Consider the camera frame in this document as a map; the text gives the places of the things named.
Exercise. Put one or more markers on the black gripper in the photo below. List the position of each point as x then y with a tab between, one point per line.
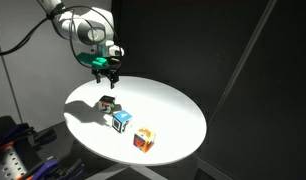
108	68

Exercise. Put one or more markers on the black green checkered plush cube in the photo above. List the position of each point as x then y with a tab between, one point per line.
106	104

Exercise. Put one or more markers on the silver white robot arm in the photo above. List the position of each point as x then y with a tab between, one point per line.
89	30

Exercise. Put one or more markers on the blue white plush cube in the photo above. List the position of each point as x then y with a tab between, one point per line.
122	120

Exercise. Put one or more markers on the orange purple plush cube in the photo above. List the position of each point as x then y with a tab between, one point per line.
143	140

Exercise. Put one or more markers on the black spring clamp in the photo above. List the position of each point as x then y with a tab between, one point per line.
71	170
44	137

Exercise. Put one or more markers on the purple clamp with orange tip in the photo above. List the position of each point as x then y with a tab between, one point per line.
14	133

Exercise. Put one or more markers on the purple spring clamp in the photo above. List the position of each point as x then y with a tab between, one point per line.
43	166

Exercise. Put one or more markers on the perforated metal plate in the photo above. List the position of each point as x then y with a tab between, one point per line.
8	163

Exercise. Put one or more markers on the teal green camera mount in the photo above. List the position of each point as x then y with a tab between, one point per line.
93	60

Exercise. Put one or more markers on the white table pedestal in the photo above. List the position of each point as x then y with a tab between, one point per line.
149	173

